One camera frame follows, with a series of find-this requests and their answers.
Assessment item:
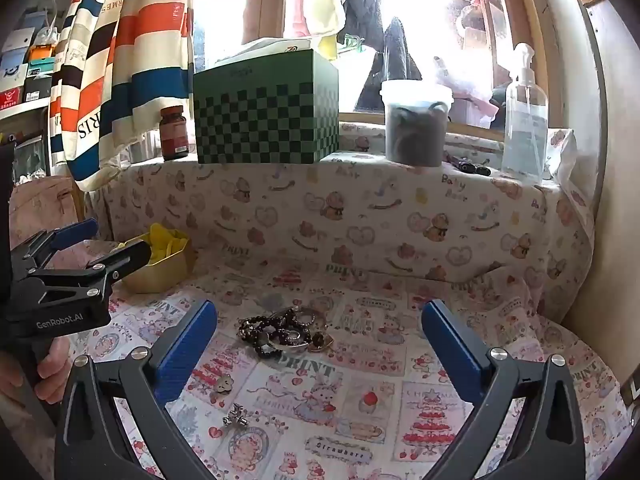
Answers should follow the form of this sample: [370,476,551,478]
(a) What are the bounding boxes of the person's left hand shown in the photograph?
[33,336,72,397]

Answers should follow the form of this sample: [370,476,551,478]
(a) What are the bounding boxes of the brown medicine bottle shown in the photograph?
[159,106,190,161]

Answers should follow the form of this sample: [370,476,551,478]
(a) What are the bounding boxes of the silver stud earrings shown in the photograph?
[222,404,251,428]

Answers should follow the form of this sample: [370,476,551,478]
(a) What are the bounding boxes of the gold octagonal jewelry box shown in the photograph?
[120,223,197,295]

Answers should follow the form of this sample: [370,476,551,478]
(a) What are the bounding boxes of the pale yellow hanging garment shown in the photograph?
[295,0,348,61]

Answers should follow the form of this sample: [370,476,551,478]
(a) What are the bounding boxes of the green checkered box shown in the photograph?
[192,40,341,165]

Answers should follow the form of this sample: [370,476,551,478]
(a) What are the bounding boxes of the shelf of small boxes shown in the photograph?
[0,10,62,116]

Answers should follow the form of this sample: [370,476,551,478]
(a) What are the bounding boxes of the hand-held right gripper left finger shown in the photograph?
[54,299,218,480]

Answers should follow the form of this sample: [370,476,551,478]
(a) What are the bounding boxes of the black bead bracelet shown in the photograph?
[239,307,302,359]

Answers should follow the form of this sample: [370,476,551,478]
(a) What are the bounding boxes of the striped curtain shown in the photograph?
[50,0,197,192]

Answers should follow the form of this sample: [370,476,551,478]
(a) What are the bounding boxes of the clear spray bottle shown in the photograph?
[501,42,550,185]

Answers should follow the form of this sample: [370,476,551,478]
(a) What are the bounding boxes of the dark hanging garment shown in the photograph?
[345,0,425,111]

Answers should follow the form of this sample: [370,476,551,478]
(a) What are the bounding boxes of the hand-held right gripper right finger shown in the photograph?
[421,299,586,480]

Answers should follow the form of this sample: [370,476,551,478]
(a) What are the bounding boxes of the silver ring bracelet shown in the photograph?
[272,305,331,349]

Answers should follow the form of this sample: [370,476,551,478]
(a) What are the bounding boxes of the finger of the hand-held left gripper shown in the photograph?
[27,239,153,306]
[10,218,99,273]

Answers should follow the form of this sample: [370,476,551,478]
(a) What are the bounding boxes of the yellow satin cloth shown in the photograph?
[145,223,190,264]

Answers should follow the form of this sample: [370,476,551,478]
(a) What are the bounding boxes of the printed plastic bag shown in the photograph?
[547,129,587,201]

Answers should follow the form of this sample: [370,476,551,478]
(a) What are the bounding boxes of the pink padded seat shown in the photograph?
[10,175,87,263]

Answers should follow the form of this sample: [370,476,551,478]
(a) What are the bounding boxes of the plastic jar with white lid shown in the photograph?
[379,80,453,167]

